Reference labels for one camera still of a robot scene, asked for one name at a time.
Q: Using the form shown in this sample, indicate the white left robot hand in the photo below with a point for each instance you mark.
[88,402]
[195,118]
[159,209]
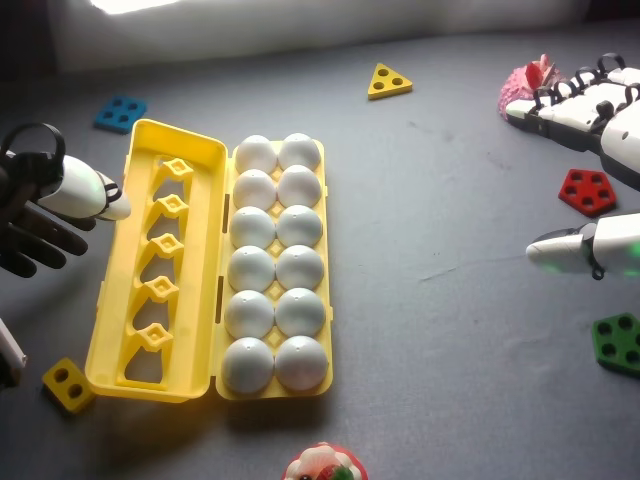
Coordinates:
[75,185]

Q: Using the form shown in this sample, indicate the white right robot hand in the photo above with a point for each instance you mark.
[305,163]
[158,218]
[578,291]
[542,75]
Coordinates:
[620,135]

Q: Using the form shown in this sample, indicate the yellow egg carton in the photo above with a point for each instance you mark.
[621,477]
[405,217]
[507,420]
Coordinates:
[200,250]

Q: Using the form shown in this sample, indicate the white toy egg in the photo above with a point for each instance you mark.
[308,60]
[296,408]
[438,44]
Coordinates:
[299,185]
[251,268]
[300,311]
[299,226]
[254,190]
[247,365]
[256,152]
[249,312]
[299,151]
[252,227]
[301,362]
[300,267]

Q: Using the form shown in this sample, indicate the red pentagon holed block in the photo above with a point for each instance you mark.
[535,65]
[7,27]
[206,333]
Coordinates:
[587,188]

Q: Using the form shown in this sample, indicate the blue square holed block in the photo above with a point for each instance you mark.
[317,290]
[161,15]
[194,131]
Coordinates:
[121,112]

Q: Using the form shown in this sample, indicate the pink toy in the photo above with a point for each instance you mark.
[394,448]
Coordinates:
[520,87]

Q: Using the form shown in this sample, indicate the small yellow holed block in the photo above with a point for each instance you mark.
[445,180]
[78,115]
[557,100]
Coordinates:
[68,382]

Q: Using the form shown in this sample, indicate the green pentagon holed block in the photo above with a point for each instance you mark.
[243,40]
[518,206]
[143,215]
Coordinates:
[616,339]

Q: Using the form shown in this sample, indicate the grey table cloth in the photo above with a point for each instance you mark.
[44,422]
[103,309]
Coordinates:
[425,250]

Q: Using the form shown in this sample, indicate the yellow triangle holed block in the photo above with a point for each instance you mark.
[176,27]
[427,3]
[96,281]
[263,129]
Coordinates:
[390,93]

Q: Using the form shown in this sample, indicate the white backdrop sheet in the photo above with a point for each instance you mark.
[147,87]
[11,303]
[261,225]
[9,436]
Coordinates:
[350,20]

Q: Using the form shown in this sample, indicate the toy strawberry cake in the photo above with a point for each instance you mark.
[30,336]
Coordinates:
[320,460]

